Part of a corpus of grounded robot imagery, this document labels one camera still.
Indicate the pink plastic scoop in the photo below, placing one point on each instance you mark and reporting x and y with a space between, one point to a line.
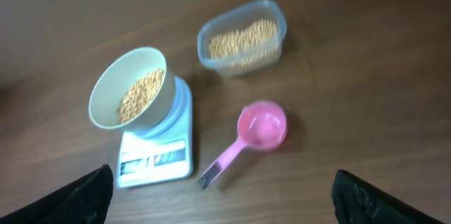
262 126

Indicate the clear plastic container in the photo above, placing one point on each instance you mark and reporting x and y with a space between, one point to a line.
237 19

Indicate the white bowl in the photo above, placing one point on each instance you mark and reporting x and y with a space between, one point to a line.
118 78

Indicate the white digital kitchen scale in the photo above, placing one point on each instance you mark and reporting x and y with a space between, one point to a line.
162 153

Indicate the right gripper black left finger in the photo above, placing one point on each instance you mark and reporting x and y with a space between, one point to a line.
85 200

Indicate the soybeans in container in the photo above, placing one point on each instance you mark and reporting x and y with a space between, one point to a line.
247 50

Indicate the soybeans in bowl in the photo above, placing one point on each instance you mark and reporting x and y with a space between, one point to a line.
139 95

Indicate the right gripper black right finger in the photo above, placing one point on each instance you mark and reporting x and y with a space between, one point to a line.
359 202

